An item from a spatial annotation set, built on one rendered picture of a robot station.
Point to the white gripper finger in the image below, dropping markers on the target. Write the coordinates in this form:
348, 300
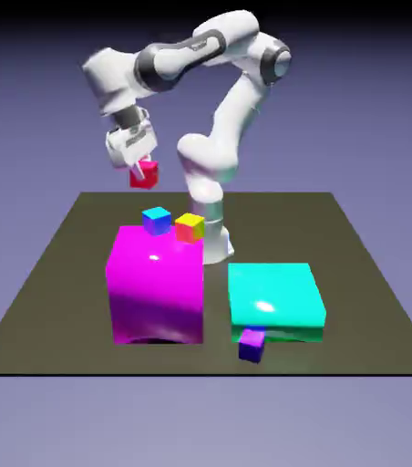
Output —
138, 169

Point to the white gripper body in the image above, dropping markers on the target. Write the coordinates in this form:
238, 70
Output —
133, 146

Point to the small red cube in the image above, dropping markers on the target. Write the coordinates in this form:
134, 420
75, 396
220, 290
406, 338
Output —
149, 175

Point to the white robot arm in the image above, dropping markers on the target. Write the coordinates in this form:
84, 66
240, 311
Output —
228, 120

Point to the small blue cube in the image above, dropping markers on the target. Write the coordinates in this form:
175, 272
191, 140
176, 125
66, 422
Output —
156, 220

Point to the small yellow cube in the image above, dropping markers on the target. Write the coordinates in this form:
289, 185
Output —
189, 228

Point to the small purple cube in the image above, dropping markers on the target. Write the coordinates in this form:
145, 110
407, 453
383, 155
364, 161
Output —
251, 346

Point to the large magenta box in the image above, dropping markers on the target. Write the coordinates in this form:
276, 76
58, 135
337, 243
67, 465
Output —
155, 288

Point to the large cyan box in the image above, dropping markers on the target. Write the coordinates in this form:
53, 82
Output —
275, 299

